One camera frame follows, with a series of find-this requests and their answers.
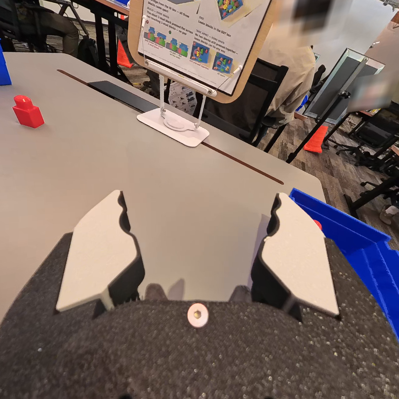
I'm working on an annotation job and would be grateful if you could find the black office chair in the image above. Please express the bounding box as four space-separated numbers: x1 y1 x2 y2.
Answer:
335 118 399 175

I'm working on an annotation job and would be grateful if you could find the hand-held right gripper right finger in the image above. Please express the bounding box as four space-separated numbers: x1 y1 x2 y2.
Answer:
250 192 340 321

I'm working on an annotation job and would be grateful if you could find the black desk frame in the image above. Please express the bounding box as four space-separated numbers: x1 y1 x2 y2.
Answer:
72 0 131 78

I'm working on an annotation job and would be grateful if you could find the black tripod stand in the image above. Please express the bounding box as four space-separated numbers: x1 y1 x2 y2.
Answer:
286 90 351 164

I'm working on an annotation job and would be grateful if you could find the black table cable cover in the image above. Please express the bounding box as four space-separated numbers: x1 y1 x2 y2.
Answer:
88 80 160 113

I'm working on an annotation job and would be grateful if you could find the red single-stud building block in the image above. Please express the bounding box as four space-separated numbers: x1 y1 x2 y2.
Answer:
12 95 45 128

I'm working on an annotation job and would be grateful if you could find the black backpack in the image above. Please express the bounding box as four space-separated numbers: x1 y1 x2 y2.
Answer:
77 36 100 67

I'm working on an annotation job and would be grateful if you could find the white printed sheet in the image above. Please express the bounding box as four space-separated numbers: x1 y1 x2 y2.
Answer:
168 82 197 113

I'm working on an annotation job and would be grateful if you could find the instruction sheet on stand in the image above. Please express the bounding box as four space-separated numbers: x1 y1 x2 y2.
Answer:
127 0 273 148

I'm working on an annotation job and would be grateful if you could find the blue plastic bin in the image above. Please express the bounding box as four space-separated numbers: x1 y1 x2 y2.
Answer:
289 187 399 341
0 39 12 85

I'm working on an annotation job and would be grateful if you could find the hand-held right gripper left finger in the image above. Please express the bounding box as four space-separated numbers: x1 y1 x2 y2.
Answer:
55 190 146 313

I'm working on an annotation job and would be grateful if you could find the orange floor cone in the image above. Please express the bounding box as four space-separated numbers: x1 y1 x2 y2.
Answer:
304 125 329 153
117 40 133 68

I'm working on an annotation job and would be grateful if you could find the printed instruction sheet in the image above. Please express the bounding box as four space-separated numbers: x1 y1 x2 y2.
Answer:
137 0 272 96

